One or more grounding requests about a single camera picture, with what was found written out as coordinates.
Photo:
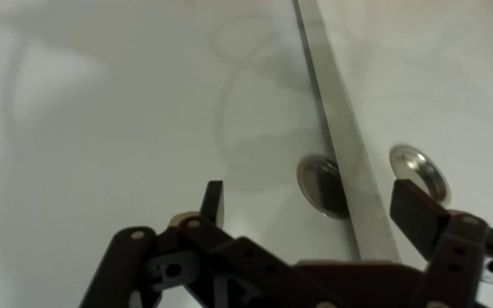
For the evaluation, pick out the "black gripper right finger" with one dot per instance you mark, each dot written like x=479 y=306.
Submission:
x=419 y=212

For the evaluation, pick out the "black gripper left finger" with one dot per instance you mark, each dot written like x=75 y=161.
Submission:
x=212 y=202

